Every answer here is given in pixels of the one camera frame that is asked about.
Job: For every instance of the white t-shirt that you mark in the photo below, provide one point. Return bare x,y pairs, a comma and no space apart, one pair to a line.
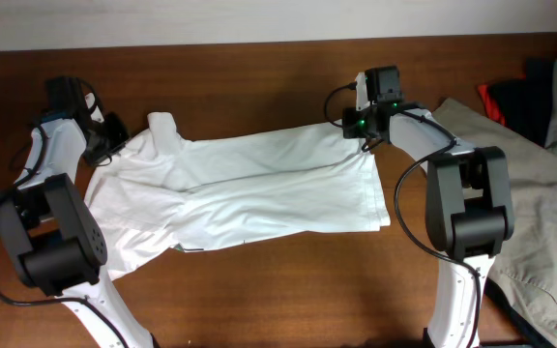
163,191

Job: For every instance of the black and red garment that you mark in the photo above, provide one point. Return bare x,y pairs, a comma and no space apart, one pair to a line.
524,104

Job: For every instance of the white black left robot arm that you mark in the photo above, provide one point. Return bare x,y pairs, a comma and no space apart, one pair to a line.
49,233

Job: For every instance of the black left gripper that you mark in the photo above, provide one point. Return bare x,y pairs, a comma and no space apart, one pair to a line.
106,140

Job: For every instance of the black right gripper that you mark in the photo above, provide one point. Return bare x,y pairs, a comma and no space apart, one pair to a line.
352,123

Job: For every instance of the beige khaki garment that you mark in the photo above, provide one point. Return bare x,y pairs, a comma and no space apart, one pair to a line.
523,279

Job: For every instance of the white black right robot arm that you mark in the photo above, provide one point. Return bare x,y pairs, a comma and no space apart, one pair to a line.
468,202

